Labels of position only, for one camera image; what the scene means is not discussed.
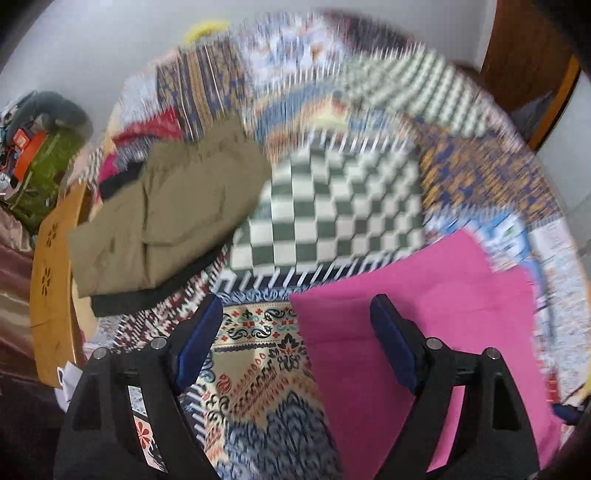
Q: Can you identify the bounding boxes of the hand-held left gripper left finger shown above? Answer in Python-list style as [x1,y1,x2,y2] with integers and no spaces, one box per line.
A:
[53,293,225,480]

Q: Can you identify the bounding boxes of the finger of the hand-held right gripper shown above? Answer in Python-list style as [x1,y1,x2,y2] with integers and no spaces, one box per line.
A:
[554,401,583,426]

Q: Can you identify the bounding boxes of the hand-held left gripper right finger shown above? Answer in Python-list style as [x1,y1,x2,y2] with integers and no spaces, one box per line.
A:
[369,294,541,480]

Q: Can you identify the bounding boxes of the pink pants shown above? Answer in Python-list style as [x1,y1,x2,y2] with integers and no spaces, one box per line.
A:
[290,229,561,480]

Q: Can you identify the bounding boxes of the olive pants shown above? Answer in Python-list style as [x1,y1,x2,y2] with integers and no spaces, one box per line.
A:
[68,113,273,298]

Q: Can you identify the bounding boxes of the scattered papers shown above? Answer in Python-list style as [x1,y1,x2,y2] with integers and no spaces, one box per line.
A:
[54,362,84,411]

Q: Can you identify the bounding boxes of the wooden lap desk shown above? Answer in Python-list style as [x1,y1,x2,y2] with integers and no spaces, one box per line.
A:
[30,182,100,388]

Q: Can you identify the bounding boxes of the patchwork printed blanket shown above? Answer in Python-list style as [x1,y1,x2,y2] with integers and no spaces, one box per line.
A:
[69,9,578,480]

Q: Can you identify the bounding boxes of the striped red curtain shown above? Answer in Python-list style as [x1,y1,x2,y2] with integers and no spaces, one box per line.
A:
[0,203,70,379]

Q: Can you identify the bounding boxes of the red cloth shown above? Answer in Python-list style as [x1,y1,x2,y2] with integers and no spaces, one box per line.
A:
[108,108,183,148]

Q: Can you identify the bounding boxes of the green cloth basket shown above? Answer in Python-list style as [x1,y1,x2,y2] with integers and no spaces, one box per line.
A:
[9,127,86,232]

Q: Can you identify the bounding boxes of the orange box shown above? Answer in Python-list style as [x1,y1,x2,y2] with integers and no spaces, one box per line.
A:
[13,130,47,181]

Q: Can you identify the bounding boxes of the grey neck pillow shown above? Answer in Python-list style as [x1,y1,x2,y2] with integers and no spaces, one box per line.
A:
[14,91,93,139]

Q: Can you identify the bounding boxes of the brown wooden door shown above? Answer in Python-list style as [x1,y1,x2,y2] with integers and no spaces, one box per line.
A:
[480,0,583,151]

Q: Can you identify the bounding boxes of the yellow curved tube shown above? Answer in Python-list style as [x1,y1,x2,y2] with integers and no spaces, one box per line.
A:
[184,18,229,42]

